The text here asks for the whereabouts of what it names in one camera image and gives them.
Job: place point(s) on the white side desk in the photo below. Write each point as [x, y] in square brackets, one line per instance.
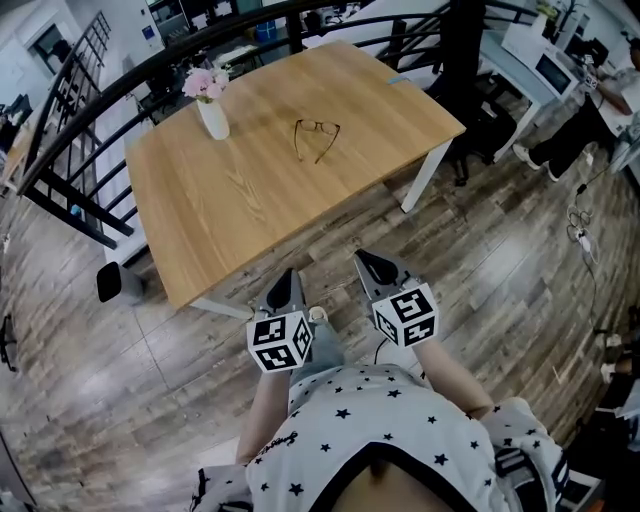
[520, 95]

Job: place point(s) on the black and grey box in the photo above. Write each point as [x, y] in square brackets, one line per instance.
[112, 281]

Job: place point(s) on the pink flower bouquet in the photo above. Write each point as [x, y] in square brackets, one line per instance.
[205, 84]

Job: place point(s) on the black chair base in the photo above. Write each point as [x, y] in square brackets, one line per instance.
[7, 345]

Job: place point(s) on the person's right forearm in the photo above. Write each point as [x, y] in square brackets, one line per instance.
[450, 375]

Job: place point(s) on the white ceramic vase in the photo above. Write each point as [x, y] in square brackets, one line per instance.
[214, 120]

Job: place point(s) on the person's left forearm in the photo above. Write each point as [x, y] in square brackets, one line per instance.
[261, 415]

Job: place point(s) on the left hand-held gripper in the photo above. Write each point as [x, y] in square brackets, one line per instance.
[280, 340]

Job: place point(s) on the white table leg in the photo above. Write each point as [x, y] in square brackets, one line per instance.
[425, 172]
[225, 307]

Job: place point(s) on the white microwave oven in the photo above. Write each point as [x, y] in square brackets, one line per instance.
[542, 57]

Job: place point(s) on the black office chair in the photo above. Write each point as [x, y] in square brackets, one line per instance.
[480, 130]

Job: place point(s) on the thin brown-framed glasses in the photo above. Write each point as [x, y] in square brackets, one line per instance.
[300, 146]

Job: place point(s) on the blue tape strip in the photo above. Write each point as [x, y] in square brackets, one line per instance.
[399, 80]

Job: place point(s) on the black pillar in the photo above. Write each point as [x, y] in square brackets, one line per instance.
[465, 45]

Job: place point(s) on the black metal curved railing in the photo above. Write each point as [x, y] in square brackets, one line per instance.
[90, 125]

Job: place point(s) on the person's beige shoe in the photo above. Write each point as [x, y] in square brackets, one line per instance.
[318, 314]

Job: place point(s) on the blue bin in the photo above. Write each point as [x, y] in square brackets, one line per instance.
[265, 32]

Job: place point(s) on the person's grey jeans leg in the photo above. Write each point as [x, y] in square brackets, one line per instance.
[324, 350]

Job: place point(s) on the white star-print shirt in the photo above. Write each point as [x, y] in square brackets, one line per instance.
[370, 430]

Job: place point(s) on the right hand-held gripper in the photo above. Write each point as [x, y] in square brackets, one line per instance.
[407, 315]

